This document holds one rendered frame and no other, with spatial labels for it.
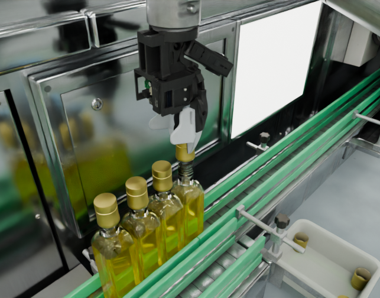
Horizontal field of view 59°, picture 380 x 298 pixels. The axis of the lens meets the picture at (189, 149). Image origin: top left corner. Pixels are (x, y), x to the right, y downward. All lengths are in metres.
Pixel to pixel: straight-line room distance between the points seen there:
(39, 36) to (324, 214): 0.93
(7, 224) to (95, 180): 0.17
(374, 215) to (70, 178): 0.92
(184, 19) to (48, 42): 0.20
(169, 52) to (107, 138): 0.23
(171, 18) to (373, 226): 0.91
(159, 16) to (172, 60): 0.07
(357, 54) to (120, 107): 1.14
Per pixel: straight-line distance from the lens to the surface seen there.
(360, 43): 1.57
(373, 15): 0.43
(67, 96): 0.58
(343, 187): 1.28
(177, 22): 0.47
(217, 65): 0.55
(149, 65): 0.50
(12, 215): 0.68
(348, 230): 1.13
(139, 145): 0.71
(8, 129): 0.60
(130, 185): 0.55
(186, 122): 0.54
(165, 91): 0.48
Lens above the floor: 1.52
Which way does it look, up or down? 35 degrees down
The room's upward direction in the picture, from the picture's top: straight up
